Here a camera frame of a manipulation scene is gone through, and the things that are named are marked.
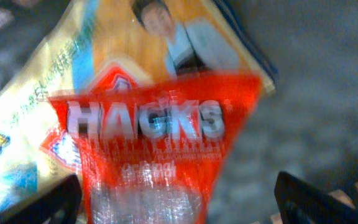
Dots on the beige wet wipes packet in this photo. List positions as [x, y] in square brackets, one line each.
[108, 46]

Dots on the red Hacks candy bag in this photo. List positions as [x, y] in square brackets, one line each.
[152, 154]

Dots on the grey plastic mesh basket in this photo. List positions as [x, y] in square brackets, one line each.
[309, 126]

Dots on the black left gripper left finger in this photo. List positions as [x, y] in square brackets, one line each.
[58, 203]

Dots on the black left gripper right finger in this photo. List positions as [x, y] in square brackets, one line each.
[299, 202]

